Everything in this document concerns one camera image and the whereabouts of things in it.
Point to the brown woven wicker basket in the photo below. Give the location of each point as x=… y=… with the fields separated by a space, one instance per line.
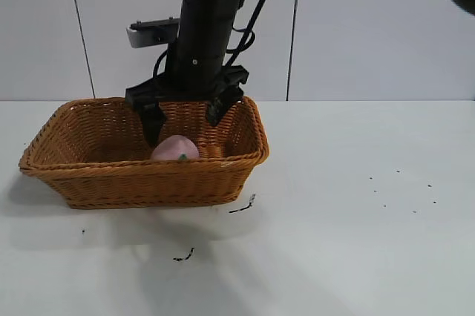
x=148 y=186

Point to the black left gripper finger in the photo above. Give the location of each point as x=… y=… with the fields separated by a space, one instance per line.
x=152 y=127
x=222 y=104

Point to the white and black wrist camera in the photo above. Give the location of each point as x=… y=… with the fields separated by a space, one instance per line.
x=148 y=36

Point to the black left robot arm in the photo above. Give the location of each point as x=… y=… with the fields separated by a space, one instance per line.
x=204 y=8

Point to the pink peach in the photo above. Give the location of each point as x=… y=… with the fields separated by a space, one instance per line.
x=172 y=149

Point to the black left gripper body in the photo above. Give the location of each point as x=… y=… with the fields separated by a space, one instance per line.
x=189 y=82

